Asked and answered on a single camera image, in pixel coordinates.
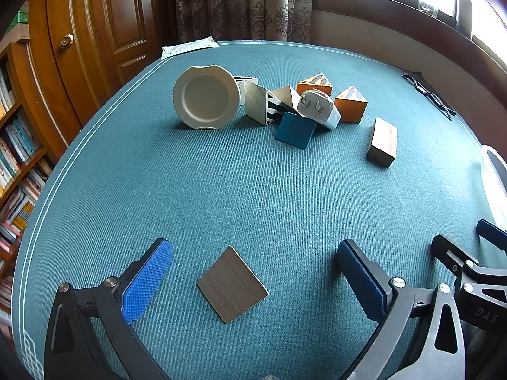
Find brown wooden door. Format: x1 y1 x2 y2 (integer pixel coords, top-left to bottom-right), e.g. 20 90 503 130
28 0 177 155

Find white paper packet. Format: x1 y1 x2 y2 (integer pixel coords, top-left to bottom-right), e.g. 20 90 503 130
161 36 220 60

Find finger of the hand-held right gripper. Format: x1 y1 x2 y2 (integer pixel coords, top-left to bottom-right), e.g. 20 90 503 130
476 219 507 251
431 234 482 286

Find brown rectangular wooden block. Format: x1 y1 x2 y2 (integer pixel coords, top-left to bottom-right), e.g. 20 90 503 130
366 117 398 168

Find white plastic container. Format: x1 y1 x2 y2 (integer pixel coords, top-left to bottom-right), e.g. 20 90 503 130
480 144 507 226

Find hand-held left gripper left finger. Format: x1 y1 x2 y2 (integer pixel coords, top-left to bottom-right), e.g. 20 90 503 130
43 238 175 380

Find black eyeglasses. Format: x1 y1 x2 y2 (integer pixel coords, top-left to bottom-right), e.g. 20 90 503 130
402 70 457 120

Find white power adapter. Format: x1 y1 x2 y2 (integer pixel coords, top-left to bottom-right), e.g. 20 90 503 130
297 89 342 130

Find white striped triangular block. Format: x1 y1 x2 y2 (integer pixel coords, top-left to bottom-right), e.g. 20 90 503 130
233 75 258 105
243 80 296 126

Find tan triangular wooden block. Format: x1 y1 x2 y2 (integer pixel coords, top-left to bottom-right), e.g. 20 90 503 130
271 85 305 115

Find white round plate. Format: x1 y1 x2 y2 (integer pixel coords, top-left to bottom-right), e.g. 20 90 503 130
173 64 241 131

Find grey-brown square tile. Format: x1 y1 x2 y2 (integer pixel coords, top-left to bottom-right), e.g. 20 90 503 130
197 245 270 324

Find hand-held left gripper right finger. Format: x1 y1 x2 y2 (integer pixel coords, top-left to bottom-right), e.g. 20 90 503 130
337 239 466 380

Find wooden bookshelf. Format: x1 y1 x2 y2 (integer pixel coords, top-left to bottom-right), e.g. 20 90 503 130
0 0 64 349

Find beige patterned curtain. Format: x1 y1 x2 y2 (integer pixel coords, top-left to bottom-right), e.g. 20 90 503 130
174 0 315 44

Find orange striped triangular block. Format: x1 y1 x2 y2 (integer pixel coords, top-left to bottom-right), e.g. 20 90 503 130
334 85 368 124
296 73 334 98

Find blue square wooden block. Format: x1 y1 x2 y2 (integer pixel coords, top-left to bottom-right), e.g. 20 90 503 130
275 111 318 150

